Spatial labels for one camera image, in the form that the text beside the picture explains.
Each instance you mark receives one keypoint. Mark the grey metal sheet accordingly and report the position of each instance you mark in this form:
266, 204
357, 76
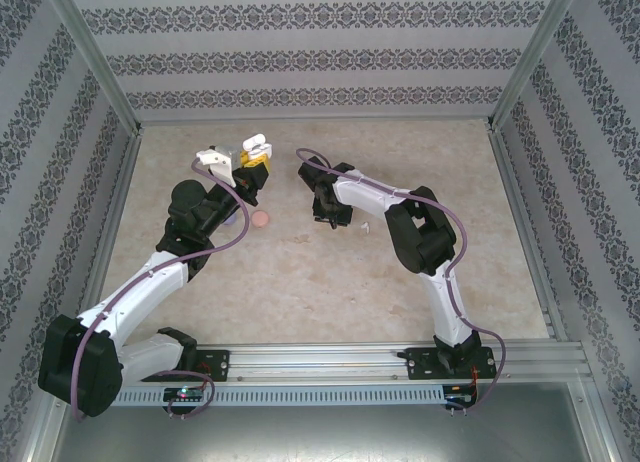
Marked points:
320, 432

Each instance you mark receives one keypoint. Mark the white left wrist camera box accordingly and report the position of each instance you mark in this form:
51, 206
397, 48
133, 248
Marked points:
212, 158

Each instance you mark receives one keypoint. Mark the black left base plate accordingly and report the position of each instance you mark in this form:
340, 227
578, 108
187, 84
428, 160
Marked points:
217, 366

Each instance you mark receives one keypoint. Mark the aluminium side rail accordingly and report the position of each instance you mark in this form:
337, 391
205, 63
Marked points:
511, 182
121, 182

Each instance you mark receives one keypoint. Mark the aluminium frame post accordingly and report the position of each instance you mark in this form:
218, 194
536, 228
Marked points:
95, 57
531, 57

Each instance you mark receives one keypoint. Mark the aluminium mounting rail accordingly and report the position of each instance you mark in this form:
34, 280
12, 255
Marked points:
320, 362

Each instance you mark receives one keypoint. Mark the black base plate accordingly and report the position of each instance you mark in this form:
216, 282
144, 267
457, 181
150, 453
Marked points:
217, 366
419, 366

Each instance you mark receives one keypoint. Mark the pink round charging case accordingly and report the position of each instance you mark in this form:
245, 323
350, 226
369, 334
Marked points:
261, 219

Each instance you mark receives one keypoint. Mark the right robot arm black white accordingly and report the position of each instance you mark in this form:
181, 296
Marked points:
420, 232

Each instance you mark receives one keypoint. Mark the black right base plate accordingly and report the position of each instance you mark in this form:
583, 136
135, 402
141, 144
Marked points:
419, 366

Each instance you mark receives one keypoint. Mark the purple round charging case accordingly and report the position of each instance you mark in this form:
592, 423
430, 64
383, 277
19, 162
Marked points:
231, 222

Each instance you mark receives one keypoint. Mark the right controller circuit board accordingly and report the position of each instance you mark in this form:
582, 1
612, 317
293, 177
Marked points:
459, 398

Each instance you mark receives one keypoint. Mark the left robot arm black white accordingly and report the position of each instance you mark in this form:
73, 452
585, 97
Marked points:
75, 367

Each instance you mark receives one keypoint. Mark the left controller circuit board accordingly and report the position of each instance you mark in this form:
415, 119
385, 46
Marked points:
184, 394

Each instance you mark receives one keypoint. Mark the controller circuit board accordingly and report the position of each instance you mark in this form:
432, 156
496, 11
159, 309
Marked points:
459, 398
184, 394

